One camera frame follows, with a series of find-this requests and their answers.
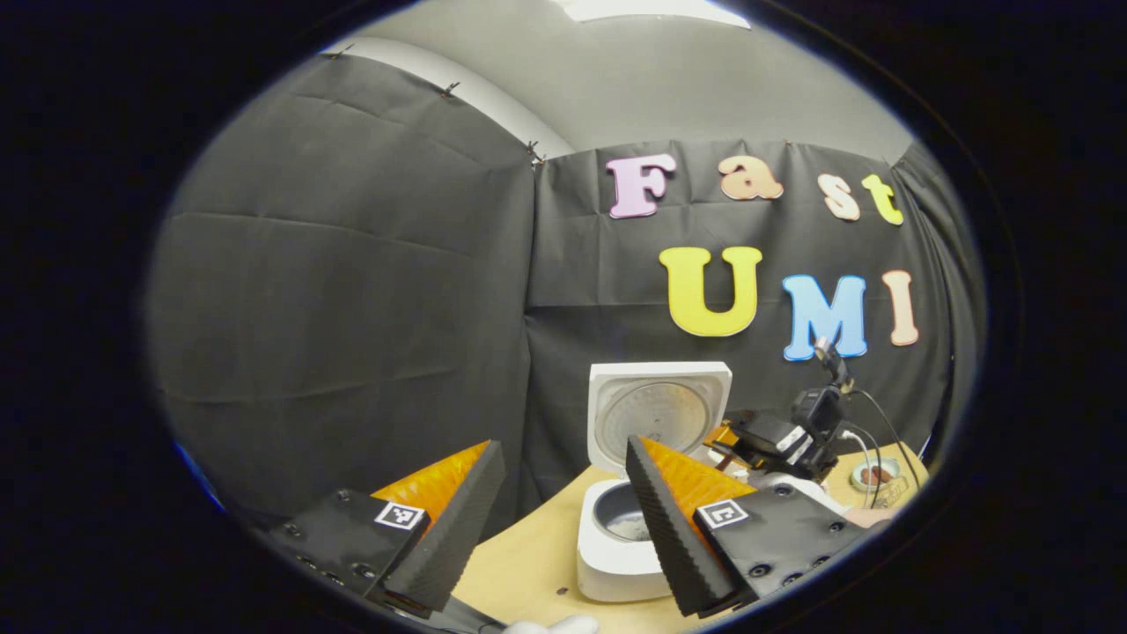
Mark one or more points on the large ceiling light panel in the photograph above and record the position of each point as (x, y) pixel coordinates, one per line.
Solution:
(651, 7)

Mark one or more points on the black backdrop cloth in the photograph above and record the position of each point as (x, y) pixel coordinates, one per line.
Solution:
(352, 308)

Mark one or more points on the white rice cooker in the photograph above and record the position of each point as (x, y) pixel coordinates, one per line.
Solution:
(656, 409)

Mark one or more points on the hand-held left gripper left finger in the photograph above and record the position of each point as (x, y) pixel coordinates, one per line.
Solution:
(449, 537)

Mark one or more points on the pale green plate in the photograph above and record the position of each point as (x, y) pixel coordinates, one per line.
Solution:
(858, 475)

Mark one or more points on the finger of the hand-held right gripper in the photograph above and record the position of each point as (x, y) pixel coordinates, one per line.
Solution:
(724, 436)

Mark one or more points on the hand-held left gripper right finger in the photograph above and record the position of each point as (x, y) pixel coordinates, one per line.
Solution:
(673, 537)

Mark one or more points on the red meat slice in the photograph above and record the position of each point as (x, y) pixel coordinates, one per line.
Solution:
(876, 476)

